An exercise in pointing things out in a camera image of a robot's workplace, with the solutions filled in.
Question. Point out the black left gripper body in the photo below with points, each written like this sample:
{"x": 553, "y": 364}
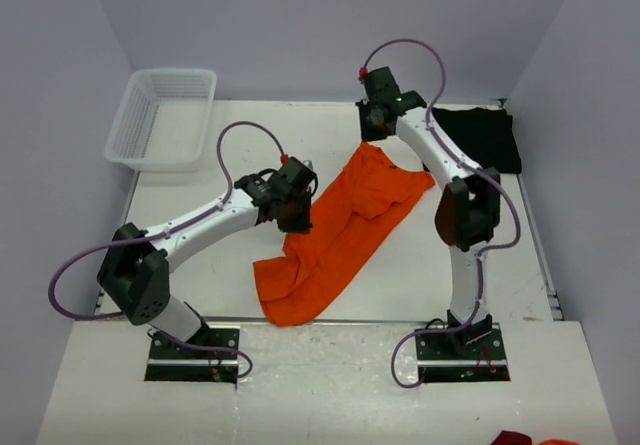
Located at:
{"x": 295, "y": 218}

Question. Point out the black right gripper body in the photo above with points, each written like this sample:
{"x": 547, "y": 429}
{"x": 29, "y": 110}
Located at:
{"x": 371, "y": 131}

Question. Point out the orange t shirt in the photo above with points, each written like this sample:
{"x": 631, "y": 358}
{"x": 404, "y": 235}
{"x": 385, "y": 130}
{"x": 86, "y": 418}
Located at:
{"x": 350, "y": 220}

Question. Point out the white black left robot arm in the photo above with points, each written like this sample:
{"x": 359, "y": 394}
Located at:
{"x": 136, "y": 270}

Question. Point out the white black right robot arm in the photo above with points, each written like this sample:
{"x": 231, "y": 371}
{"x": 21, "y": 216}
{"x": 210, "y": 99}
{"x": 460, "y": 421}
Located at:
{"x": 469, "y": 207}

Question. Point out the folded black t shirt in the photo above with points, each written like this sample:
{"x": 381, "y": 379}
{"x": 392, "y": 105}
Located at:
{"x": 482, "y": 135}

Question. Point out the white plastic mesh basket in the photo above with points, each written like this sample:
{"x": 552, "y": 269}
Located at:
{"x": 162, "y": 120}

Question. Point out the dark red cloth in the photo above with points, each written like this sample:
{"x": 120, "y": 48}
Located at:
{"x": 508, "y": 437}

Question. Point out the orange cloth at edge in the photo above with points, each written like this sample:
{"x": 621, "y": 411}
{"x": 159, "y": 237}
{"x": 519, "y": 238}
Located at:
{"x": 556, "y": 441}

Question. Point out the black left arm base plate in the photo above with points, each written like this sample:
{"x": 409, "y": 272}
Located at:
{"x": 169, "y": 362}

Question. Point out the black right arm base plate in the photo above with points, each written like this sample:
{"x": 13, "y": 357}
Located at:
{"x": 442, "y": 359}

